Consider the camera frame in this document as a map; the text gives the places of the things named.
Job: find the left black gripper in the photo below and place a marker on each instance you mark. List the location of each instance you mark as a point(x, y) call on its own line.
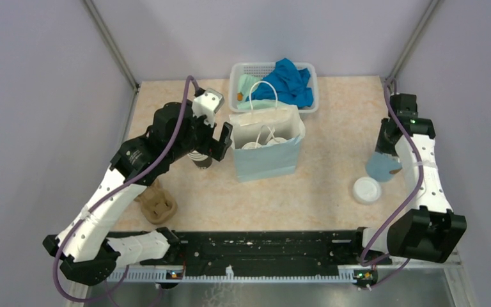
point(212, 147)

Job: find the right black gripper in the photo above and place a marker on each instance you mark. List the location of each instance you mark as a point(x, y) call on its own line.
point(382, 147)

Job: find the white lid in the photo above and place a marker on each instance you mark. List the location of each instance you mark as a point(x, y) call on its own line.
point(276, 141)
point(251, 145)

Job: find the stack of paper cups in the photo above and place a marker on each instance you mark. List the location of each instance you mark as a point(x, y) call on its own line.
point(200, 160)

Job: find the pale blue paper bag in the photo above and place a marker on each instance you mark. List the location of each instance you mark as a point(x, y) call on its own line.
point(266, 142)

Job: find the stack of white lids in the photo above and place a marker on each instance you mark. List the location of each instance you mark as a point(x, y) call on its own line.
point(366, 190)

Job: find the brown cardboard cup carrier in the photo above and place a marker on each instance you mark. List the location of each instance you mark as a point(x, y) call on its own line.
point(157, 204)

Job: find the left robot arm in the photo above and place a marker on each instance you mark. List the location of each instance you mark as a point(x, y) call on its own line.
point(85, 252)

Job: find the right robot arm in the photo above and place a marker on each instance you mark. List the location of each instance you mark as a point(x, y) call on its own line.
point(424, 226)

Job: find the blue straw holder cup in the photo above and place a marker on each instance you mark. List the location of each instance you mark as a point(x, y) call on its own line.
point(382, 167)

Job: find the mint green cloth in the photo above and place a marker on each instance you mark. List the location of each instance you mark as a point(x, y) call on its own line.
point(247, 84)

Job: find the white plastic basket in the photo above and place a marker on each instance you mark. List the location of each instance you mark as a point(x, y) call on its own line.
point(261, 70)

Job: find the blue cloth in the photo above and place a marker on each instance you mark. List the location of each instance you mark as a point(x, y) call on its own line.
point(291, 85)

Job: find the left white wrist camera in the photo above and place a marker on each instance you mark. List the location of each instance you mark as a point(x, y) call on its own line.
point(207, 105)

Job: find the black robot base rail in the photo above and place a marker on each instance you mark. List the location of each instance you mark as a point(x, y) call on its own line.
point(257, 257)

